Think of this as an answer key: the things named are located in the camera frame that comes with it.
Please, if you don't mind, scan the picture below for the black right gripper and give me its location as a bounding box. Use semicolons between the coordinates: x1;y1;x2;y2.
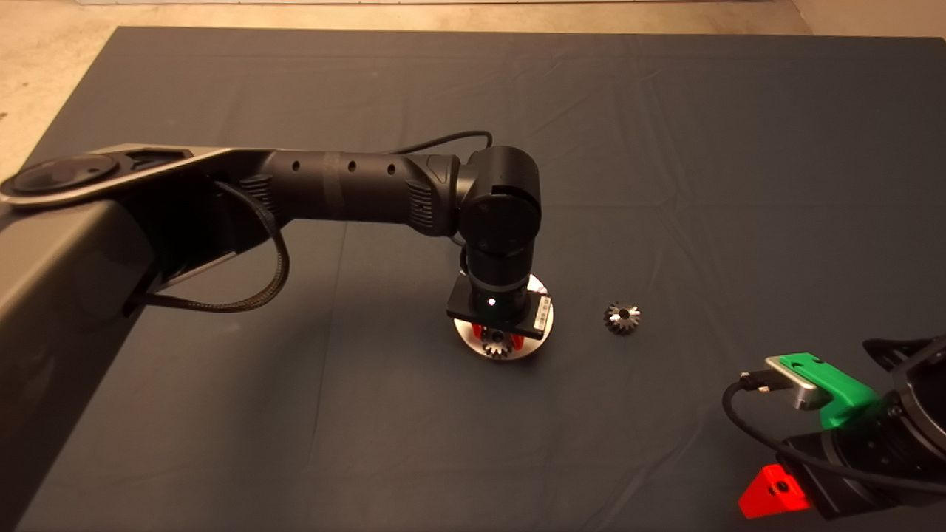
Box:
739;414;946;519

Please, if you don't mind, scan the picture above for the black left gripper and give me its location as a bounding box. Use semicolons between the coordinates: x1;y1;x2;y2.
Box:
446;273;554;350

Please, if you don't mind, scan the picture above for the round metal carrier plate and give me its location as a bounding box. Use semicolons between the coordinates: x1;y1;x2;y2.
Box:
454;273;555;361

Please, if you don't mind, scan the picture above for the dark grey table cloth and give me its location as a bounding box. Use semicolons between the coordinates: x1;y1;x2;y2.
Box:
0;26;946;532

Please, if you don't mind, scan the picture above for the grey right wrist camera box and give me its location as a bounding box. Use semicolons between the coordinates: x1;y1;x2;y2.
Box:
765;356;834;412

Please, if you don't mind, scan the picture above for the thin black right camera cable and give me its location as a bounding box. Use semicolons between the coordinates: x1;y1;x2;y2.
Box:
723;372;946;497

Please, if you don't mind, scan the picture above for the thin black camera cable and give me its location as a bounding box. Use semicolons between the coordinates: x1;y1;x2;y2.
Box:
390;131;494;157
723;372;946;497

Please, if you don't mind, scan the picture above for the green right camera mount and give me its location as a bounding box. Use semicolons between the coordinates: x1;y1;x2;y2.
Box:
782;353;888;431

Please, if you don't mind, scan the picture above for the thin black left camera cable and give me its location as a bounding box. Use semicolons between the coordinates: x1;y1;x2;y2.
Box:
390;131;494;157

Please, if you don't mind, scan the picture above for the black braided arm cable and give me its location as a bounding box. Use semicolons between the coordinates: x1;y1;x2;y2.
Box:
140;181;291;313

